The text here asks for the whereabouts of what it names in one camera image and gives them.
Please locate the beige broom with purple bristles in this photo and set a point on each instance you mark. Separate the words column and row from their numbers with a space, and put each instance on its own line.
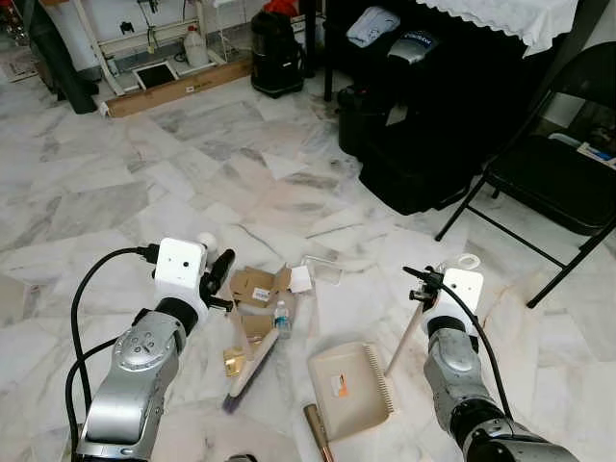
column 260, row 366

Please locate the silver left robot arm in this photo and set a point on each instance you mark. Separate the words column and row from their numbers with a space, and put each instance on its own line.
column 135, row 375

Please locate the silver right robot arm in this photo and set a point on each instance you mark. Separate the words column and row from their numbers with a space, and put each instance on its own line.
column 452, row 371

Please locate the brown cardboard box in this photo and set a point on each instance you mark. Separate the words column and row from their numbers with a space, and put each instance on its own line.
column 255, row 284

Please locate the small brown cardboard piece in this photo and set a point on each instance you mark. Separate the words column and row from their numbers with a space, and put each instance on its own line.
column 255, row 325

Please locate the small plastic water bottle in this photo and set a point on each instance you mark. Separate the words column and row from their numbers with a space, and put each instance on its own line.
column 282, row 320

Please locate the shiny gold box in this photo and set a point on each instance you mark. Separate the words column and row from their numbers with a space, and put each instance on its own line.
column 233, row 363

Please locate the small white box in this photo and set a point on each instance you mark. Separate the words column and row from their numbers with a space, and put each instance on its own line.
column 300, row 279

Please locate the clear plastic container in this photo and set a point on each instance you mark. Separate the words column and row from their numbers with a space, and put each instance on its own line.
column 325, row 272

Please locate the large black bag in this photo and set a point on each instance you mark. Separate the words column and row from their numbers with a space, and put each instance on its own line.
column 433, row 154

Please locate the black folding chair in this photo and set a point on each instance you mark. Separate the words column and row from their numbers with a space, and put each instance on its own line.
column 549, row 178

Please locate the brown metallic tube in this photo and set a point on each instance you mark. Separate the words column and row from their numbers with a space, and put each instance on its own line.
column 318, row 431

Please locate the long wooden plank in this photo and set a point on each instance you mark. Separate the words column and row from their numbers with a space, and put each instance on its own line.
column 178, row 89

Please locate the small black bag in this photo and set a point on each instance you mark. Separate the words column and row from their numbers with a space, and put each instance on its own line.
column 358, row 120

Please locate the black tray with white rim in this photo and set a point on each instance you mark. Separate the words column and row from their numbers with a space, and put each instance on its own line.
column 154, row 76

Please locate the blue white packet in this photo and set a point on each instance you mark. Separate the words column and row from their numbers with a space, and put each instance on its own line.
column 597, row 154

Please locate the white plastic jug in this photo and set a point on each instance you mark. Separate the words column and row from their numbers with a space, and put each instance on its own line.
column 195, row 48

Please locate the black rolled mat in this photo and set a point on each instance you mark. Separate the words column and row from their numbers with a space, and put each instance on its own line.
column 67, row 72

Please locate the red plastic bag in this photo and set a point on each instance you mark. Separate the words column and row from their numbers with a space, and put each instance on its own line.
column 279, row 6

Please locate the white lace tablecloth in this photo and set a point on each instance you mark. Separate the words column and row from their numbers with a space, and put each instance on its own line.
column 510, row 19

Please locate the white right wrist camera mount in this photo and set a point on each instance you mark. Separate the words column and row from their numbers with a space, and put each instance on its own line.
column 462, row 289

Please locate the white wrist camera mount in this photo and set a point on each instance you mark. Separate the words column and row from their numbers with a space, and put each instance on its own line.
column 180, row 265
column 462, row 289

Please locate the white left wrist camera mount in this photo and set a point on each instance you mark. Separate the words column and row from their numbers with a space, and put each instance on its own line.
column 180, row 265

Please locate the white metal rack frame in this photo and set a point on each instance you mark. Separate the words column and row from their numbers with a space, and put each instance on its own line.
column 144, row 45

